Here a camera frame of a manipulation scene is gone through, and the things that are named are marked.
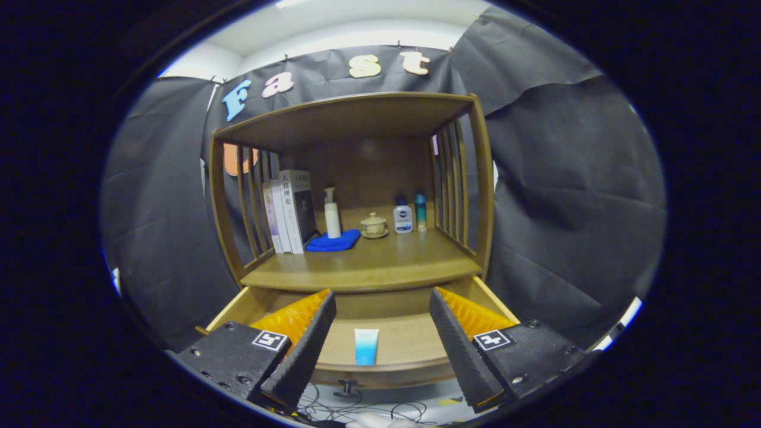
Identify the white lotion bottle blue cap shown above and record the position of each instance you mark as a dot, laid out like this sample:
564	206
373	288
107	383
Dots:
403	220

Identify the black drawer knob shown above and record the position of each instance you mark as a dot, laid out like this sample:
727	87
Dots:
346	392

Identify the blue cosmetic tube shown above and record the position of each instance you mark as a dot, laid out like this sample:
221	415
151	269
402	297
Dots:
366	351

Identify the ceiling light panel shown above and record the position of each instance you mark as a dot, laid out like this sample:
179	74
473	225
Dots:
291	2

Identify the beige lidded tea cup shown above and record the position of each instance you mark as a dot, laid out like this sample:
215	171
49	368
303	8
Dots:
374	226

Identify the yellow floor tape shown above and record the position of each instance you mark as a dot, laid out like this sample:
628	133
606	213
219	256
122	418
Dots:
449	402

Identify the teal slim bottle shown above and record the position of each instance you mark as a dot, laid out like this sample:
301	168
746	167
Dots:
421	214

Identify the blue cloth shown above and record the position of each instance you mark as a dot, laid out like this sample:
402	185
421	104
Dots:
333	242

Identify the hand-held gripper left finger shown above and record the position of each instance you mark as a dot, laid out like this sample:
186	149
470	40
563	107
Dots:
306	348

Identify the large white book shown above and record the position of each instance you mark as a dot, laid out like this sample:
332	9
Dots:
297	208

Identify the wooden countertop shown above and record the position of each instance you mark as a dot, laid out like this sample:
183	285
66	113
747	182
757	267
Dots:
380	261

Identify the wooden cabinet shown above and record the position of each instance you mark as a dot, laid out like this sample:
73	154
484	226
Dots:
368	172

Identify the white pump bottle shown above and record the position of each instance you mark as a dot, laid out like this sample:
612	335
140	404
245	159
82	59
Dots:
333	223

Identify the thin white book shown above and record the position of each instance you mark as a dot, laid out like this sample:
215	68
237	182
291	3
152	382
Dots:
280	220

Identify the thin purple book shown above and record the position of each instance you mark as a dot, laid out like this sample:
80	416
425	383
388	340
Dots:
271	220

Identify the wooden drawer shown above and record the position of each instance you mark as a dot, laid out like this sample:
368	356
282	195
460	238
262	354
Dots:
398	348

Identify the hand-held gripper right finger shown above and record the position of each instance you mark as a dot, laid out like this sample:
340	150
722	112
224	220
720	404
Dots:
461	351

